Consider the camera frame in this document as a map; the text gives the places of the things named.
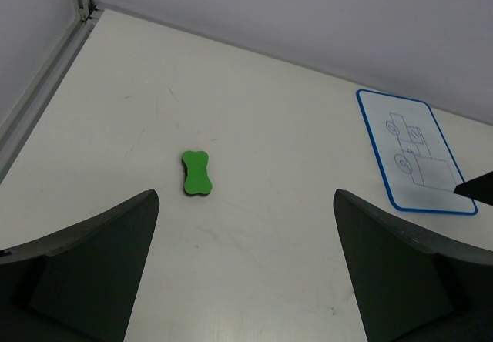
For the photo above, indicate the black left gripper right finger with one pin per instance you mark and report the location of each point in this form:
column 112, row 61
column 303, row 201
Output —
column 410, row 283

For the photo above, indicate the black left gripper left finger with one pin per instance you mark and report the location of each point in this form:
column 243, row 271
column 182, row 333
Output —
column 79, row 283

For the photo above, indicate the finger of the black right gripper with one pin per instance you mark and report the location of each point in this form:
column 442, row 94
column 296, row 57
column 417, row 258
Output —
column 480, row 189

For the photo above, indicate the blue-framed small whiteboard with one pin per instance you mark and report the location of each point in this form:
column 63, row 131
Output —
column 417, row 166

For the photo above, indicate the green bone-shaped eraser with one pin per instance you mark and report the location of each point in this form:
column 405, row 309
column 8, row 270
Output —
column 196, row 178

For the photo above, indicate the aluminium frame post left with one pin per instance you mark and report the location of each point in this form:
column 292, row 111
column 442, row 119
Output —
column 39, row 41

